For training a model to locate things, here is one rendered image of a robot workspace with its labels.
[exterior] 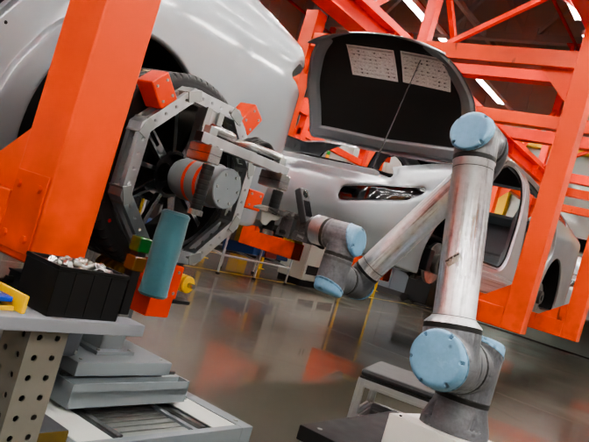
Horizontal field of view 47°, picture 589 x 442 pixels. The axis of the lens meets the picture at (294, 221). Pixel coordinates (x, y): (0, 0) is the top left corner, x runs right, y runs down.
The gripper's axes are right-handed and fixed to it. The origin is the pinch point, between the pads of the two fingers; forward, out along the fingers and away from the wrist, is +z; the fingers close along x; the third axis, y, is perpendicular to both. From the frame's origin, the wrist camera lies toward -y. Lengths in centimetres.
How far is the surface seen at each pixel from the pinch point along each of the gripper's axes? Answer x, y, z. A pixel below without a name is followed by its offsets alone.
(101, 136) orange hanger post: -63, -5, 9
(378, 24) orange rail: 431, -236, 266
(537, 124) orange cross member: 542, -181, 106
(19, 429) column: -75, 65, -10
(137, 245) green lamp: -54, 19, -6
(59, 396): -39, 72, 25
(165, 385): -1, 67, 20
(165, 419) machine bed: -2, 77, 15
